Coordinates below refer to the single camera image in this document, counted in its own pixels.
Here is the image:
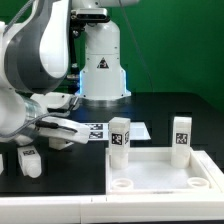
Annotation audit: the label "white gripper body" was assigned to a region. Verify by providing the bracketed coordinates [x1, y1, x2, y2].
[31, 92, 90, 144]

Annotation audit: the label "white square tabletop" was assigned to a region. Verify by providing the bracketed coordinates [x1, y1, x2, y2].
[105, 147, 224, 195]

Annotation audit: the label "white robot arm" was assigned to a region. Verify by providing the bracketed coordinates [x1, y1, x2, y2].
[0, 0, 140, 146]

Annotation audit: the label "white paper with markers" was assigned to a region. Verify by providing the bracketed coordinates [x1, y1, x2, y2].
[87, 122, 151, 141]

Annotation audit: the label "black camera stand pole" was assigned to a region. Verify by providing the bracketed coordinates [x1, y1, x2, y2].
[67, 26, 80, 93]

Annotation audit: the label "black camera on stand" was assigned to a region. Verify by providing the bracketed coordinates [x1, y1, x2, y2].
[71, 8, 110, 23]

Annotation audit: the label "white L-shaped obstacle wall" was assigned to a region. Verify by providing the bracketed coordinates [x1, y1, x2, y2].
[0, 150, 224, 224]

